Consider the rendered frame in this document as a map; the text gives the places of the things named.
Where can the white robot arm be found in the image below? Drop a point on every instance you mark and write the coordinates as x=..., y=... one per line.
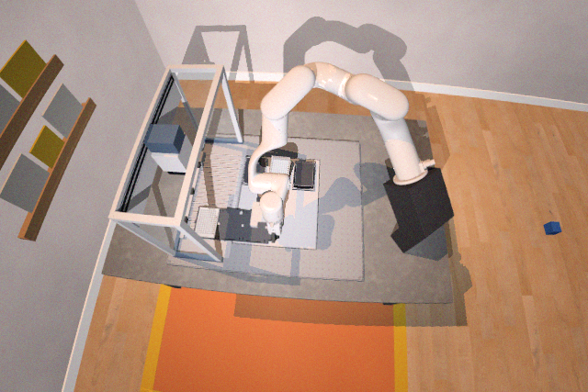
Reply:
x=363, y=89

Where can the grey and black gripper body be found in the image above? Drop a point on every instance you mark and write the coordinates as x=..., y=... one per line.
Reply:
x=277, y=228

